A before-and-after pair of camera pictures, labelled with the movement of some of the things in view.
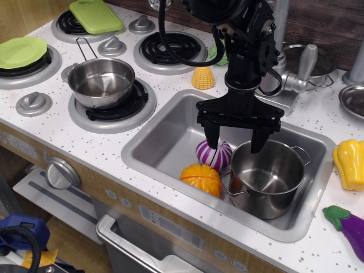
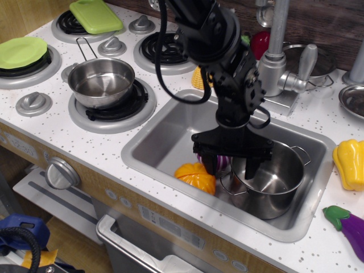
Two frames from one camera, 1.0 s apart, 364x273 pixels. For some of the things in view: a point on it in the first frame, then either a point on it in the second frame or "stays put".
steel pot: (264, 185) stays put
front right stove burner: (137, 110) stays put
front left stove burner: (33, 74) stays put
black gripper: (239, 108) to (238, 141)
